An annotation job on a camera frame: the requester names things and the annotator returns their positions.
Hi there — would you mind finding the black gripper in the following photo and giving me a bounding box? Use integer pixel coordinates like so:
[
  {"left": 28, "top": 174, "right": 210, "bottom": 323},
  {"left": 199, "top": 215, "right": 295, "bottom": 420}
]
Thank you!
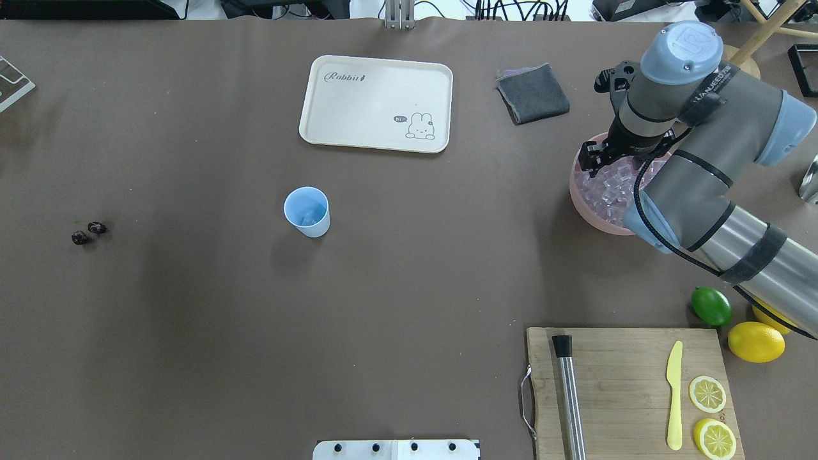
[{"left": 579, "top": 120, "right": 672, "bottom": 178}]

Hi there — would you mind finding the clear ice cube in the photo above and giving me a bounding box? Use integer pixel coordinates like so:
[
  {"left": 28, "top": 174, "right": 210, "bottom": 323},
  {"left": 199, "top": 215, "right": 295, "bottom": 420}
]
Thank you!
[{"left": 300, "top": 208, "right": 324, "bottom": 227}]

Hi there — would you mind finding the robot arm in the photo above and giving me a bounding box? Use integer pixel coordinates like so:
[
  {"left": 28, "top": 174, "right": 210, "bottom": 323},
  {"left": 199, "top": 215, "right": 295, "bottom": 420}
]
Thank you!
[{"left": 578, "top": 21, "right": 817, "bottom": 339}]

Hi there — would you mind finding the clear ice cubes pile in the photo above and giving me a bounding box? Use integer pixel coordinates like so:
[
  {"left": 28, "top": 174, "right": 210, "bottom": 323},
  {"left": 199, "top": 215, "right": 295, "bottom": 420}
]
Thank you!
[{"left": 575, "top": 150, "right": 652, "bottom": 224}]

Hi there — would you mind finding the wooden cup stand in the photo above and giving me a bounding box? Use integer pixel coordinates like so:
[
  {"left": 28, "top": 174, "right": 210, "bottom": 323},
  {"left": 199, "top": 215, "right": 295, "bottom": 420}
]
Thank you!
[{"left": 722, "top": 1, "right": 817, "bottom": 79}]

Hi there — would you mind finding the steel ice scoop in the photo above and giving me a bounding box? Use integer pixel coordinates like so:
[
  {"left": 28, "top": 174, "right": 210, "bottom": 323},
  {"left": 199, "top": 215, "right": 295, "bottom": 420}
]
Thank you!
[{"left": 798, "top": 155, "right": 818, "bottom": 204}]

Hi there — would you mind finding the light blue cup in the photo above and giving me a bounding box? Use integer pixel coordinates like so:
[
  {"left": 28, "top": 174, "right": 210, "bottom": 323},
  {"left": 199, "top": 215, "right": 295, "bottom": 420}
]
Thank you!
[{"left": 283, "top": 187, "right": 330, "bottom": 238}]

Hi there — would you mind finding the grey folded cloth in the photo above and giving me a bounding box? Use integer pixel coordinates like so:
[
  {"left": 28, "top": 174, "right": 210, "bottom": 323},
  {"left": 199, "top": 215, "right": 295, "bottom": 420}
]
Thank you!
[{"left": 496, "top": 62, "right": 570, "bottom": 125}]

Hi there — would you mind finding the steel muddler black tip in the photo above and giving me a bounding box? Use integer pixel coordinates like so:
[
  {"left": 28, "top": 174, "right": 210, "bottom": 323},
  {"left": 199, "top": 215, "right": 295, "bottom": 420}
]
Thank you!
[{"left": 552, "top": 335, "right": 587, "bottom": 459}]

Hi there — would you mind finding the green lime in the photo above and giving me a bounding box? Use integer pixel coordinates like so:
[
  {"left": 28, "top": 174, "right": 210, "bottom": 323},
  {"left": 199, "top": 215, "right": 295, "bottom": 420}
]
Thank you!
[{"left": 690, "top": 286, "right": 733, "bottom": 327}]

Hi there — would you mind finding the yellow plastic knife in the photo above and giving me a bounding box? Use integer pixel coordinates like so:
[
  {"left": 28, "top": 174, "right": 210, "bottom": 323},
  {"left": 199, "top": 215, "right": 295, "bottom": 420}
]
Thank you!
[{"left": 665, "top": 341, "right": 684, "bottom": 451}]

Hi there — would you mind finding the cream rabbit tray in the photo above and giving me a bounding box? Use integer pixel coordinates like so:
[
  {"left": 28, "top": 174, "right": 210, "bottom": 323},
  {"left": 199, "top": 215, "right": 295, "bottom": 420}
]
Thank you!
[{"left": 298, "top": 55, "right": 454, "bottom": 154}]

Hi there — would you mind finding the wooden cutting board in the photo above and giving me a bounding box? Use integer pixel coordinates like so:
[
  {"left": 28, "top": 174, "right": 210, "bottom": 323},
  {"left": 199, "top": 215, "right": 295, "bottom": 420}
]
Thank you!
[{"left": 526, "top": 327, "right": 740, "bottom": 459}]

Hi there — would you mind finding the whole yellow lemon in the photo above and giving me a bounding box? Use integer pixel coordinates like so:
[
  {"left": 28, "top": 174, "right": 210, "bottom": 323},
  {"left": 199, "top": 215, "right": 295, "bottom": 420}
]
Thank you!
[{"left": 727, "top": 321, "right": 786, "bottom": 364}]

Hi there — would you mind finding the lemon slice upper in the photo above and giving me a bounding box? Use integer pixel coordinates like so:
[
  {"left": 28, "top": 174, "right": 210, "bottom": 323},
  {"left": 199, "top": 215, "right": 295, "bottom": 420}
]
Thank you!
[{"left": 688, "top": 375, "right": 727, "bottom": 413}]

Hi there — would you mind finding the lemon half lower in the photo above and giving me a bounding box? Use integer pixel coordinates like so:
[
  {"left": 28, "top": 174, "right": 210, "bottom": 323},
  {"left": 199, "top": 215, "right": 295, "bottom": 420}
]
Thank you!
[{"left": 693, "top": 418, "right": 738, "bottom": 459}]

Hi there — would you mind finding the dark cherry right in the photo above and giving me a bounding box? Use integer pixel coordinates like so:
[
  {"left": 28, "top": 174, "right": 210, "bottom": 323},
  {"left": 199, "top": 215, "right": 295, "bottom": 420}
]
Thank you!
[{"left": 86, "top": 221, "right": 108, "bottom": 235}]

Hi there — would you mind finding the dark cherry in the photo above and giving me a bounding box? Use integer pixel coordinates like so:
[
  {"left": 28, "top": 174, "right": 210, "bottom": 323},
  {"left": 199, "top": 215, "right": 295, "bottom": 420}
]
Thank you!
[
  {"left": 86, "top": 221, "right": 108, "bottom": 235},
  {"left": 71, "top": 231, "right": 89, "bottom": 247}
]

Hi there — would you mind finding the dark cherry left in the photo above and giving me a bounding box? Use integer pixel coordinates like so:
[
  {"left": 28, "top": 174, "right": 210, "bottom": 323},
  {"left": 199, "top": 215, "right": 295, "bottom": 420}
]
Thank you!
[{"left": 71, "top": 231, "right": 89, "bottom": 247}]

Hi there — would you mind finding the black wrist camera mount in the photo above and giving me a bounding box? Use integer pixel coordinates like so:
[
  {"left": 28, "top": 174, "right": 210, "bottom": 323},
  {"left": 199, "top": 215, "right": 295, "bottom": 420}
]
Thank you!
[{"left": 594, "top": 61, "right": 640, "bottom": 114}]

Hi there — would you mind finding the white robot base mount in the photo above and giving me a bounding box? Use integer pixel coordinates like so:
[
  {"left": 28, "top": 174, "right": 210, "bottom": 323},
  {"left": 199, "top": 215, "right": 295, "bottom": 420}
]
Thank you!
[{"left": 312, "top": 439, "right": 482, "bottom": 459}]

